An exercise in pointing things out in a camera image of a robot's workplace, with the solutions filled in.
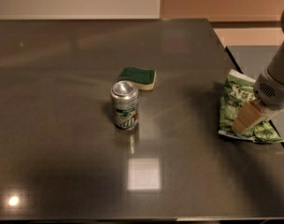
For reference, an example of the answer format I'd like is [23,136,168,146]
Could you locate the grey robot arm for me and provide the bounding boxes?
[232,9,284,135]

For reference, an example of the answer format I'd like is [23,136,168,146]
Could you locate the silver green soda can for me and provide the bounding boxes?
[110,80,138,130]

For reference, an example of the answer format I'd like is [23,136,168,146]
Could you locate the green jalapeno chip bag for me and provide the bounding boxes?
[219,69,284,144]

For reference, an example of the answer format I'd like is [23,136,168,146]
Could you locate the green yellow sponge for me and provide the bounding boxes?
[119,67,156,91]

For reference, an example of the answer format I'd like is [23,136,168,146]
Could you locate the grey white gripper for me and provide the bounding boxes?
[232,69,284,134]

